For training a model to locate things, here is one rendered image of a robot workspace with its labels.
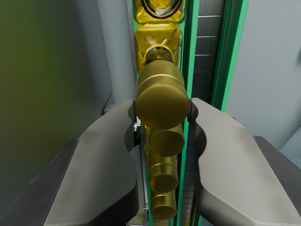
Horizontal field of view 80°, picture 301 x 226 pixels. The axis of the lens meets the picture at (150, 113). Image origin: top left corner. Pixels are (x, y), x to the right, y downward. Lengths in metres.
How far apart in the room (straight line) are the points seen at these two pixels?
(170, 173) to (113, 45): 0.43
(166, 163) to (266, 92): 0.54
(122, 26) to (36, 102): 0.39
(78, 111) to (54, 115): 0.06
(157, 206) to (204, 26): 0.34
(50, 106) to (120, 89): 0.40
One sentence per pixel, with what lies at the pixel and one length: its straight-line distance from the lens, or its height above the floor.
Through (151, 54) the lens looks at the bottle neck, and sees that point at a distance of 0.18.
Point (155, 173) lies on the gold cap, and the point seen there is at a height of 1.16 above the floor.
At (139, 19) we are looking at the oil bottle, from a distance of 0.20.
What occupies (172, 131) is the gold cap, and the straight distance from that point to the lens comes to 0.16.
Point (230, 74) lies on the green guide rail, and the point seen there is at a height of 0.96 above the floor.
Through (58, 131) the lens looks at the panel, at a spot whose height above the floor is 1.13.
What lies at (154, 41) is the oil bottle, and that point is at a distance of 0.20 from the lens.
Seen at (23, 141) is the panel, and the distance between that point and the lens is 0.19.
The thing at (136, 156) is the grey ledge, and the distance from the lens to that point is 0.59.
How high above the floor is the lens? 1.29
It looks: 57 degrees down
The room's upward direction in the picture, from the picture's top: 178 degrees counter-clockwise
